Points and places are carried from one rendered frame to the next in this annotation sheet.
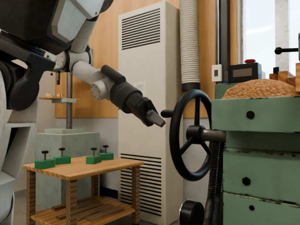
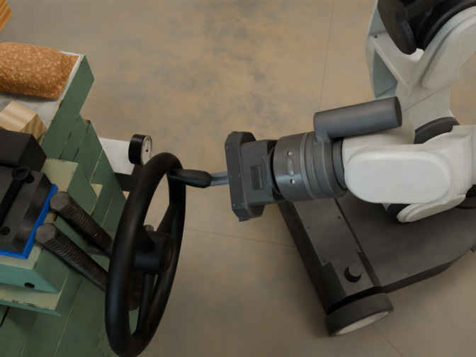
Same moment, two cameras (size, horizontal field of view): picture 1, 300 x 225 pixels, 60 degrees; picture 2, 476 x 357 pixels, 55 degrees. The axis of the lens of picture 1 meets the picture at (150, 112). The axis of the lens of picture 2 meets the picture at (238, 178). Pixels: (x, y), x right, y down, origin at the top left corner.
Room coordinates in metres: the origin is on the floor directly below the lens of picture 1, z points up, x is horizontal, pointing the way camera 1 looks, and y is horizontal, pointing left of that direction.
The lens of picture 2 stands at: (1.10, -0.15, 1.43)
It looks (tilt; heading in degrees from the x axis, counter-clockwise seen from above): 60 degrees down; 153
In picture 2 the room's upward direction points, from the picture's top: straight up
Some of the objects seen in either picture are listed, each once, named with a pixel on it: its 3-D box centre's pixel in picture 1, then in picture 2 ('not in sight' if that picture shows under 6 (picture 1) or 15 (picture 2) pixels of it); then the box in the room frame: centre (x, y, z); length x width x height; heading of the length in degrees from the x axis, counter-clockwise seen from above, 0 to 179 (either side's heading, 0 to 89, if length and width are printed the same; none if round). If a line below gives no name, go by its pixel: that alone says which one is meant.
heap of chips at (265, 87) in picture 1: (260, 89); (21, 61); (0.50, -0.21, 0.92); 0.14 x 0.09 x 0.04; 52
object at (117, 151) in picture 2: not in sight; (115, 163); (0.50, -0.14, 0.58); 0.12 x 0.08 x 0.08; 52
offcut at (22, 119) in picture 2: not in sight; (19, 125); (0.61, -0.24, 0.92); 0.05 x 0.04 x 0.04; 34
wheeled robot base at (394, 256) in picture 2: not in sight; (397, 197); (0.73, 0.58, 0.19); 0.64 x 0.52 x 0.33; 82
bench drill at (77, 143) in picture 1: (69, 124); not in sight; (2.67, 0.82, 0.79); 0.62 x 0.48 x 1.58; 55
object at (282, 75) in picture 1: (289, 89); not in sight; (0.65, -0.35, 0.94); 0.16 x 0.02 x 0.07; 142
